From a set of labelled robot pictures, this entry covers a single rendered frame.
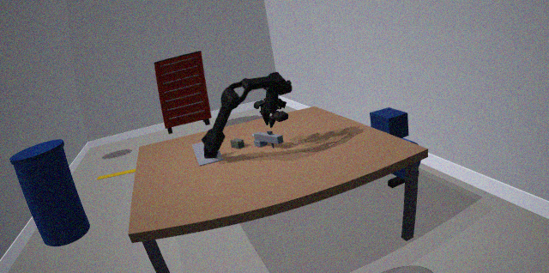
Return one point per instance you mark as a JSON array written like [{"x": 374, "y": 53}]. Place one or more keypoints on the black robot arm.
[{"x": 274, "y": 84}]

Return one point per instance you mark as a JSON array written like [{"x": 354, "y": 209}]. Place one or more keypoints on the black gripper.
[{"x": 270, "y": 106}]

